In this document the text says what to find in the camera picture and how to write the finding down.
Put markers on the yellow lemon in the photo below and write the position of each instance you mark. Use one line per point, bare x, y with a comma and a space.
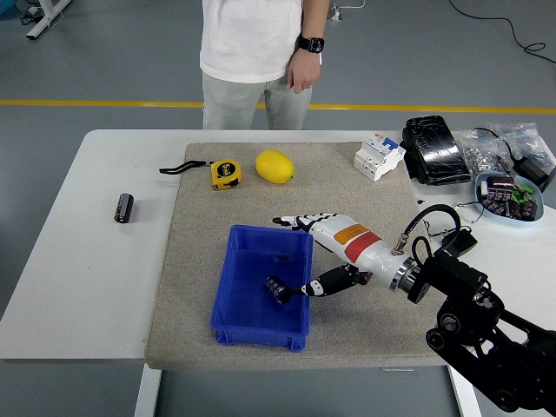
274, 167

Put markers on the white table leg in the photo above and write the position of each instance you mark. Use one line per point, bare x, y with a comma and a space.
462, 386
147, 391

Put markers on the light blue bowl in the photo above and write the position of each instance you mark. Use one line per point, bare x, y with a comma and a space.
508, 220

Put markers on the blue plastic box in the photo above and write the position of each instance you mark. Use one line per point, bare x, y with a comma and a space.
247, 299

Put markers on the yellow tape measure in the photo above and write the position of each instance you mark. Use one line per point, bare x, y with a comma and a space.
226, 174

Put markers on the grey-brown mat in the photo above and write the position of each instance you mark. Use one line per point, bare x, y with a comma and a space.
330, 191

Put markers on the robot right hand white shell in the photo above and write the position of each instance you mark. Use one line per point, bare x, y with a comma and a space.
360, 241

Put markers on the person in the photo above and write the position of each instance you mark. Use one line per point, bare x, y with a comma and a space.
247, 39

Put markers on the black wrapped pack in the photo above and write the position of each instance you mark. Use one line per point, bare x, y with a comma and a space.
436, 150

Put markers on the person's left hand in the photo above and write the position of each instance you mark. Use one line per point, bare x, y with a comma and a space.
304, 71

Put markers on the green connectors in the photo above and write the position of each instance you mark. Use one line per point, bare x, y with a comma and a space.
521, 194

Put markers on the white stand foot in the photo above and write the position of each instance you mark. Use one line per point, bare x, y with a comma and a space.
45, 19

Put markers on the small metal clip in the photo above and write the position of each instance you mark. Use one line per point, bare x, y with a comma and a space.
282, 259

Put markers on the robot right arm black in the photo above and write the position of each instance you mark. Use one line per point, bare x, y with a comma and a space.
469, 278

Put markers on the black wrist watch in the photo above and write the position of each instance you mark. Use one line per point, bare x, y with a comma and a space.
310, 44

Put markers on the silver floor socket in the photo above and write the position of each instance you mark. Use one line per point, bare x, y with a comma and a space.
336, 15

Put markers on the white circuit breaker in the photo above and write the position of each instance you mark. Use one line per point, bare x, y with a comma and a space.
377, 158

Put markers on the large dark battery in bowl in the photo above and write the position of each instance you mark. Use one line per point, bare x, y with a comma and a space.
500, 182

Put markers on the clear bag of blue screws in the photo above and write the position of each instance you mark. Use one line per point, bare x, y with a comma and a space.
523, 139

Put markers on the black power adapter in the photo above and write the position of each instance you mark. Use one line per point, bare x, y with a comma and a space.
534, 169

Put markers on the clear bag of metal nuts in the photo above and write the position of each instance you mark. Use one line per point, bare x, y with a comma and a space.
478, 156

